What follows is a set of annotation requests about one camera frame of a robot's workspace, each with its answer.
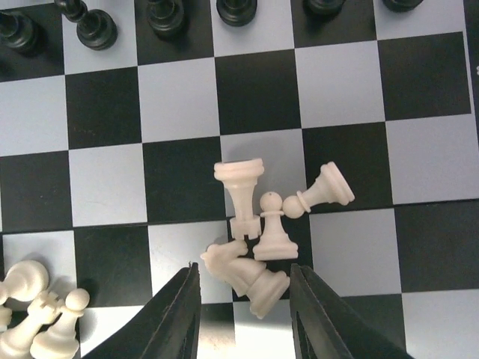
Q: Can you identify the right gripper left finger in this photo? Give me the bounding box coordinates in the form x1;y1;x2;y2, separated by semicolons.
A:
85;263;201;359

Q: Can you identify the white chess rook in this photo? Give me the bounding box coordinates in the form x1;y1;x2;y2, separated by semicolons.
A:
213;158;264;240

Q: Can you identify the black and silver chessboard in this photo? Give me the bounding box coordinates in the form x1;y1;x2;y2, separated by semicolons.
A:
1;1;478;358

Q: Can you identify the white chess knight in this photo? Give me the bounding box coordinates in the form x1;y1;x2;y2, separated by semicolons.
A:
201;240;290;319

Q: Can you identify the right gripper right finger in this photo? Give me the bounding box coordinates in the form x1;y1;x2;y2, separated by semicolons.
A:
290;263;411;359

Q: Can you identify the black chess pawn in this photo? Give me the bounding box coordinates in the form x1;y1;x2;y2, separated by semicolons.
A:
54;0;118;51

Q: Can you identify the white chess pawn upright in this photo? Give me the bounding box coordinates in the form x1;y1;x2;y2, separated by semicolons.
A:
253;191;299;261

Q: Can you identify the white chess pawn lying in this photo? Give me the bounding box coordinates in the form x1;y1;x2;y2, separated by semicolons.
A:
282;162;355;219

